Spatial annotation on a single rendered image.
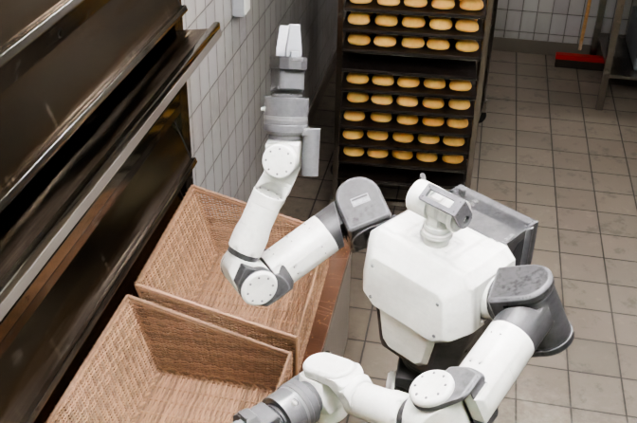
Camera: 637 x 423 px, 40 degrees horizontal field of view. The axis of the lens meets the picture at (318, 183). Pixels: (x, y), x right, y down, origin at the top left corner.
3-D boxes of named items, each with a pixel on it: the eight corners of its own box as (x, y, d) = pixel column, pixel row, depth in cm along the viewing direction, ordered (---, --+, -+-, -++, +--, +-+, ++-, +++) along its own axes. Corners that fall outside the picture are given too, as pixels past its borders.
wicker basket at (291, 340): (138, 358, 258) (129, 284, 244) (194, 248, 306) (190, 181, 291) (300, 380, 252) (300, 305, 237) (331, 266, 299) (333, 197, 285)
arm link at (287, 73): (302, 57, 178) (300, 116, 180) (256, 55, 175) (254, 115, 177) (318, 58, 166) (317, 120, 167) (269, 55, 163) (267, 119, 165)
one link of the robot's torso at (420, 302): (424, 282, 209) (437, 152, 190) (545, 353, 188) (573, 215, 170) (336, 340, 191) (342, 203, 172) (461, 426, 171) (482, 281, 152)
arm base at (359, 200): (325, 229, 195) (363, 196, 197) (364, 268, 190) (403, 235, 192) (318, 201, 181) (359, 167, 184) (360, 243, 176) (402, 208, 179)
